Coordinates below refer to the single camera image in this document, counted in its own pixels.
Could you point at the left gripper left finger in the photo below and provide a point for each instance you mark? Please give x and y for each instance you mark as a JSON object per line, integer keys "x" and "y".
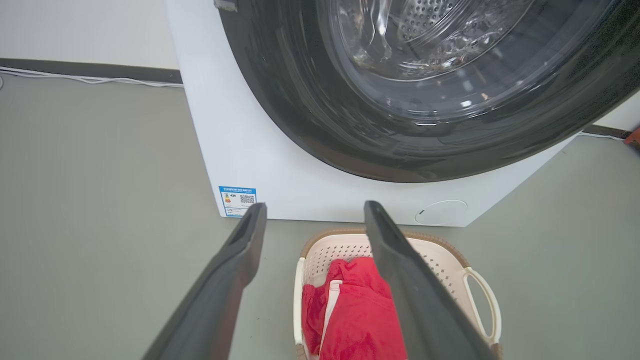
{"x": 215, "y": 310}

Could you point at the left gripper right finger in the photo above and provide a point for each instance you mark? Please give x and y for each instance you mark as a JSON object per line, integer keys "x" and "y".
{"x": 425, "y": 310}

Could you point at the cream perforated laundry basket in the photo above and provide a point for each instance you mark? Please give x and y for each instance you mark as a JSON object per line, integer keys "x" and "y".
{"x": 345, "y": 247}

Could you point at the red and white garment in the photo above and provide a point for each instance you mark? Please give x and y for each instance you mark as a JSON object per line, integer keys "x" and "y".
{"x": 360, "y": 310}

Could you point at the round white filter cover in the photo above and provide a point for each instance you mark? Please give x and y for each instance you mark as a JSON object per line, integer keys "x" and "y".
{"x": 442, "y": 213}

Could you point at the blue energy label sticker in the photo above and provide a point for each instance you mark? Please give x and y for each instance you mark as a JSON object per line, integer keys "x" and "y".
{"x": 237, "y": 201}

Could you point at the white front-load washing machine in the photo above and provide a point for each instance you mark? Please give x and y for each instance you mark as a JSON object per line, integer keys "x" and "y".
{"x": 280, "y": 165}

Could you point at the round black washer door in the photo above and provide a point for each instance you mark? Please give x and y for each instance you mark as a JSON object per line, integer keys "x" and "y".
{"x": 300, "y": 90}

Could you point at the red object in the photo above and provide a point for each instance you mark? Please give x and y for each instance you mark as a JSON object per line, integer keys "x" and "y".
{"x": 634, "y": 137}

